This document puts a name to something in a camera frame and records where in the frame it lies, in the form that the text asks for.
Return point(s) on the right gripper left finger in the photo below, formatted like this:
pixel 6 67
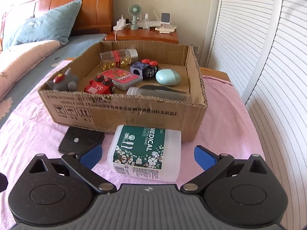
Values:
pixel 80 166

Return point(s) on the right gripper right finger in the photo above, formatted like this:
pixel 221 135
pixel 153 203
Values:
pixel 214 166

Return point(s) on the black plate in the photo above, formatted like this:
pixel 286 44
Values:
pixel 78 140

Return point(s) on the red toy train block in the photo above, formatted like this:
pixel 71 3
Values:
pixel 100 85

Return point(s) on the grey shark figure toy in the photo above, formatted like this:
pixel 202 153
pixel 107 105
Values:
pixel 64 81

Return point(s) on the red card pack case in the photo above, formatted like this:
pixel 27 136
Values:
pixel 122 79

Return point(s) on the clear plastic jar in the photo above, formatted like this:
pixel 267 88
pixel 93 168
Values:
pixel 158 91

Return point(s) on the mint green oval case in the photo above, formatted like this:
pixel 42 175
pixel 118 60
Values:
pixel 168 77

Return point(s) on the yellow capsule bottle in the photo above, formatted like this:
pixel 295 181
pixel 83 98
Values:
pixel 118 58

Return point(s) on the black toy train block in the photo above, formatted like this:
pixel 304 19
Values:
pixel 146 68

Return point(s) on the pink table cloth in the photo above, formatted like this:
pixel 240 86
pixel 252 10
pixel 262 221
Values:
pixel 29 130

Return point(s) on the white green medical bottle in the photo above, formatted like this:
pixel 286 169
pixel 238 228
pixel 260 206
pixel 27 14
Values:
pixel 146 152

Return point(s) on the brown cardboard box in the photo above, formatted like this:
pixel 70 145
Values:
pixel 106 112

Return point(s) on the blue bed sheet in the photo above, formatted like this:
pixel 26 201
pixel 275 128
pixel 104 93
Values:
pixel 74 48

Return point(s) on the white louvered closet door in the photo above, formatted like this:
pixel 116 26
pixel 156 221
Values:
pixel 261 45

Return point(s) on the blue pillow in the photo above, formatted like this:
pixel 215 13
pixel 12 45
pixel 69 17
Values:
pixel 56 24

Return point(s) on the wooden nightstand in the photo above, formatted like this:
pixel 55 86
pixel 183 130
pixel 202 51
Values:
pixel 140 34

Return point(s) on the white power strip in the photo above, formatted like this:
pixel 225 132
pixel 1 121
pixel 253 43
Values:
pixel 121 24

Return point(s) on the small spray bottle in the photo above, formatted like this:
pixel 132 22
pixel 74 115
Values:
pixel 146 22

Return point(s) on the small green desk fan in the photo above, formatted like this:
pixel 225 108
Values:
pixel 134 10

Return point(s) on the white wall socket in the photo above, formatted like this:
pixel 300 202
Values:
pixel 195 48

